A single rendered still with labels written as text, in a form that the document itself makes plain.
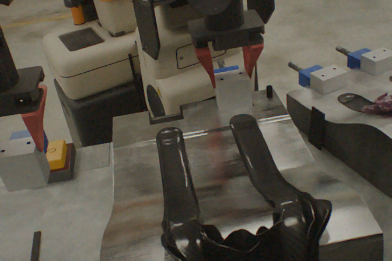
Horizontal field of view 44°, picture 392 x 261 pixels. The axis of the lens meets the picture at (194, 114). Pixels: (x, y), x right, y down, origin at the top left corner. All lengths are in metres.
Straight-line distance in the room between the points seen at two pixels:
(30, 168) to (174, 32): 0.52
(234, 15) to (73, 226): 0.37
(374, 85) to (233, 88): 0.26
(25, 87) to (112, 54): 0.71
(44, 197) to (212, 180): 0.30
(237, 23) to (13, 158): 0.34
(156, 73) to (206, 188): 0.49
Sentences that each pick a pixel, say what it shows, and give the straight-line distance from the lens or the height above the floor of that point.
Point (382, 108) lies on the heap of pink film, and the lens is 0.73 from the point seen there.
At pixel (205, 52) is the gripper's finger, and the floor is 0.99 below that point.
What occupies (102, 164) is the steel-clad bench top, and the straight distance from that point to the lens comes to 0.84.
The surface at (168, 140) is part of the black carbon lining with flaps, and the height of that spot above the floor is 0.88.
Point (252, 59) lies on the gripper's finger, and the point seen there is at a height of 0.97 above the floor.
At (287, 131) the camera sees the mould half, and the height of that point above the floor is 0.89.
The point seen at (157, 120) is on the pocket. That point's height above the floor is 0.87.
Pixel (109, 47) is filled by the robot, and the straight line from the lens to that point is 1.27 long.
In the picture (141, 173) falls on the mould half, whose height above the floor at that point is 0.88.
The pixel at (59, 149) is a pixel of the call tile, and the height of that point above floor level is 0.84.
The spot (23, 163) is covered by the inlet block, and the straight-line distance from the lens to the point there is 0.63.
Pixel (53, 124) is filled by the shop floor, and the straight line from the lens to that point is 2.67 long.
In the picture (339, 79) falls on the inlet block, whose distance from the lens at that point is 0.85.
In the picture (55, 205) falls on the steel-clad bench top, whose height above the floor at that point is 0.80.
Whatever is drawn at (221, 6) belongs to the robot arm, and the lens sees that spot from 0.59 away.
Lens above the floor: 1.27
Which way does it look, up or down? 31 degrees down
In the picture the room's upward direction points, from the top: 9 degrees counter-clockwise
